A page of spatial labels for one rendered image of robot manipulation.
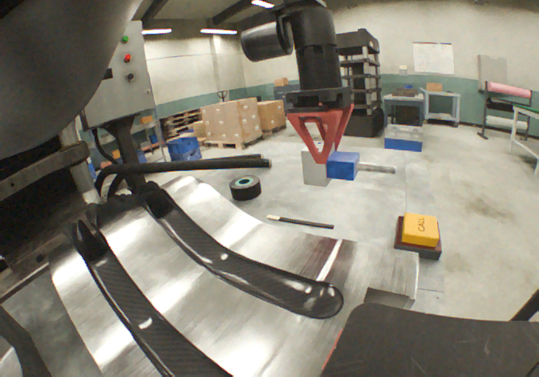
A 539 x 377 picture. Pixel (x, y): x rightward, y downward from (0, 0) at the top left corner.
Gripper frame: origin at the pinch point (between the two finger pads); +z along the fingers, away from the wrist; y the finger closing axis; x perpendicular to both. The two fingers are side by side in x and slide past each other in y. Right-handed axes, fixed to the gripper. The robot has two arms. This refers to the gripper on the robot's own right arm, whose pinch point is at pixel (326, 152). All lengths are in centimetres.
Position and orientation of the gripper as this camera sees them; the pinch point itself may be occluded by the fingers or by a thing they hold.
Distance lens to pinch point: 30.7
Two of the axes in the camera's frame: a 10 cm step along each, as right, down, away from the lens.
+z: 1.5, 9.0, 4.0
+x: 8.3, 1.1, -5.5
